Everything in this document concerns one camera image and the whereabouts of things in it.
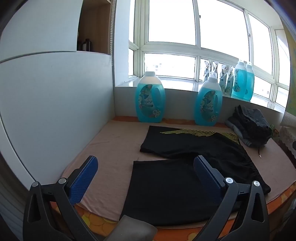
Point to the detergent refill pouch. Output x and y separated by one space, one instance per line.
214 68
230 83
223 80
205 71

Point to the tall blue detergent bottle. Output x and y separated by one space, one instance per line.
250 83
239 83

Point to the white lace cloth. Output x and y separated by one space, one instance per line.
288 139

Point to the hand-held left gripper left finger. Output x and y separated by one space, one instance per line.
83 180

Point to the pile of grey clothes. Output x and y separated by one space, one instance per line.
252 126

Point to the black pants with yellow pattern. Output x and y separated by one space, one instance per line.
166 180

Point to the white cabinet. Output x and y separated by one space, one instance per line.
57 92

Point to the grey cushion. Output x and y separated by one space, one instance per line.
136 228

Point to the dark bottle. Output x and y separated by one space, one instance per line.
87 45

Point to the wooden shelf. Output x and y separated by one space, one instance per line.
97 25

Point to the white framed window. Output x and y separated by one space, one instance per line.
175 46

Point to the yellow green curtain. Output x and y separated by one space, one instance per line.
291 69

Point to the beige table cloth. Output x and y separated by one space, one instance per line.
111 148

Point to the large blue detergent bottle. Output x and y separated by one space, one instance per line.
208 106
149 102

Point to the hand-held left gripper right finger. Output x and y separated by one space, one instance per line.
205 178

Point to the white windowsill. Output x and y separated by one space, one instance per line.
180 84

